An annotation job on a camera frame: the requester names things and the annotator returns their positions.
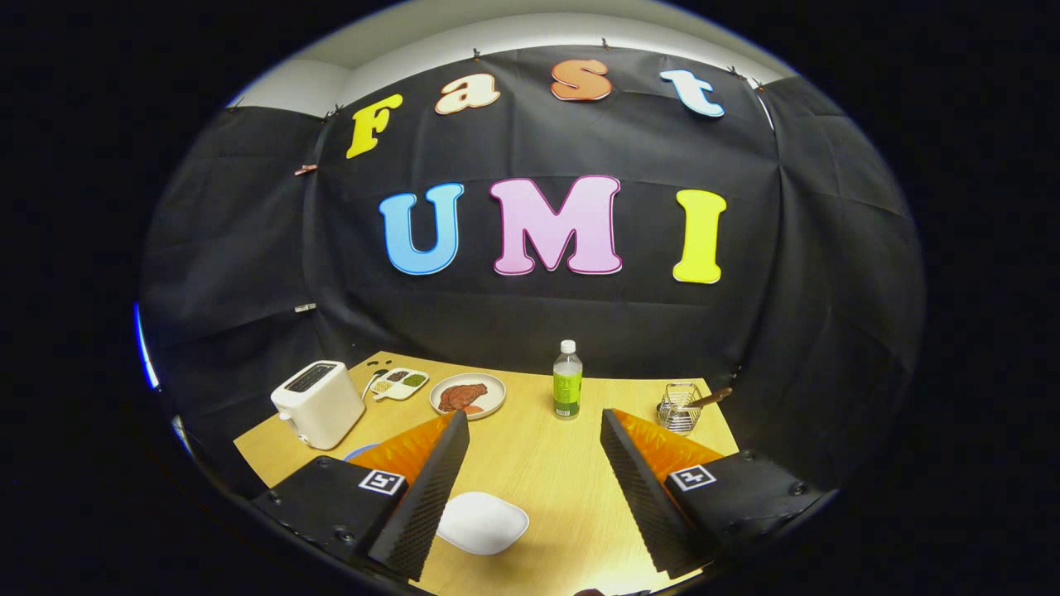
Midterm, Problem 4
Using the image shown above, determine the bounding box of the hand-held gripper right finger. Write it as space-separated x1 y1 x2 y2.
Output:
600 408 829 580

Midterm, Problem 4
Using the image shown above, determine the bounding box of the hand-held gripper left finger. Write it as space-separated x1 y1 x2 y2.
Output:
251 410 470 582

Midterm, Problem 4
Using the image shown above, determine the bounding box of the white square dish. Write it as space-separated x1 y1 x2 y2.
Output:
436 492 531 556

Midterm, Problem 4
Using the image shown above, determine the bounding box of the white divided bean tray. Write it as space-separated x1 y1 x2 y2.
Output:
369 368 430 402

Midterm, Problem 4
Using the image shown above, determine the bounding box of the round white plate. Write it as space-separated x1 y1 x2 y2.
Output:
429 372 507 421

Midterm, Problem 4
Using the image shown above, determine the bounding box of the clear bottle with green label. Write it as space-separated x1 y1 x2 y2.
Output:
552 339 584 421

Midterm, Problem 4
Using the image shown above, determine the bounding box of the white toaster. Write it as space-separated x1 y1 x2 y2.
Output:
270 360 367 451

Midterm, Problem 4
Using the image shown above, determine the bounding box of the black backdrop cloth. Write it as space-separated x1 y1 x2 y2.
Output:
139 46 927 497

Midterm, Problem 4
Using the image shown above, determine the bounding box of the metal wire basket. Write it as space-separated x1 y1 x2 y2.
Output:
658 382 703 436

